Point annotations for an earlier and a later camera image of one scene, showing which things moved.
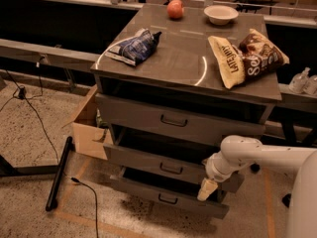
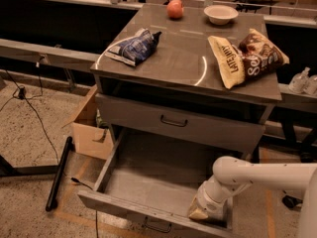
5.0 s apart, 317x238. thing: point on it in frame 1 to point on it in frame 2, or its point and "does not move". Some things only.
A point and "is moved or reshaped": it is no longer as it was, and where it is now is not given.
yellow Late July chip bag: (230, 61) does not move
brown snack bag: (260, 56) does not move
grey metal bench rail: (56, 57) does not move
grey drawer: (171, 156) is moved or reshaped
